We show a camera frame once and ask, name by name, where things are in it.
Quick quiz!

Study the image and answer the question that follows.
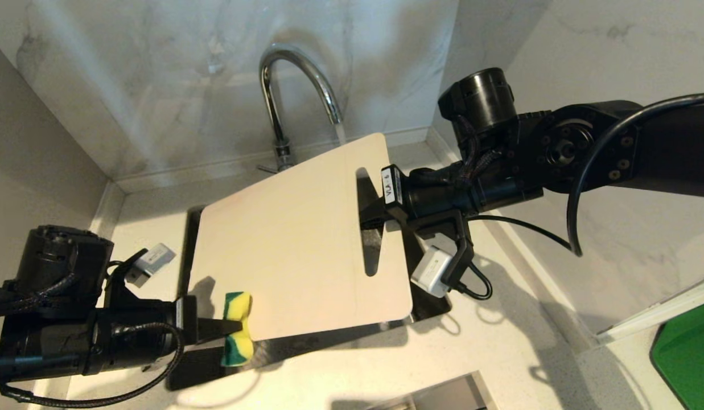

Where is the yellow and green sponge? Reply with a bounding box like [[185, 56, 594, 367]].
[[220, 291, 254, 367]]

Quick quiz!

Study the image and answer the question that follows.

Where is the green plastic tray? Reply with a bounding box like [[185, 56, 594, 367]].
[[649, 298, 704, 410]]

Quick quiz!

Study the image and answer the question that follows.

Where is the thin black cable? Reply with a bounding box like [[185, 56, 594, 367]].
[[454, 215, 574, 301]]

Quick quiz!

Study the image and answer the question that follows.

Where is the braided black cable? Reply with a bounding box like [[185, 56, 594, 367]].
[[0, 321, 186, 409]]

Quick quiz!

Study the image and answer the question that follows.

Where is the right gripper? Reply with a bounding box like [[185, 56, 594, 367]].
[[359, 163, 544, 232]]

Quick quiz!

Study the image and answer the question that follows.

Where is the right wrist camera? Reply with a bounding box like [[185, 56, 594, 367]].
[[409, 209, 475, 299]]

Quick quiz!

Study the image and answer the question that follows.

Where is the beige cutting board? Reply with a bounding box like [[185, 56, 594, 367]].
[[190, 133, 414, 342]]

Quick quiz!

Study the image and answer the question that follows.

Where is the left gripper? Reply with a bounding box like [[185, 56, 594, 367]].
[[85, 294, 243, 376]]

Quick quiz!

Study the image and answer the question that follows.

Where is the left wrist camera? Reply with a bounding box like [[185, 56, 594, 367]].
[[104, 243, 177, 311]]

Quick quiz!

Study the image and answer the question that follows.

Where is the chrome gooseneck faucet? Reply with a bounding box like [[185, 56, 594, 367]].
[[256, 44, 345, 174]]

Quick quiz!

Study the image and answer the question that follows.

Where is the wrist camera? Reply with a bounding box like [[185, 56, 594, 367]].
[[409, 209, 475, 299], [104, 243, 177, 311]]

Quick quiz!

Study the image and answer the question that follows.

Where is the dark sink basin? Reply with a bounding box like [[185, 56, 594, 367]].
[[167, 205, 452, 391]]

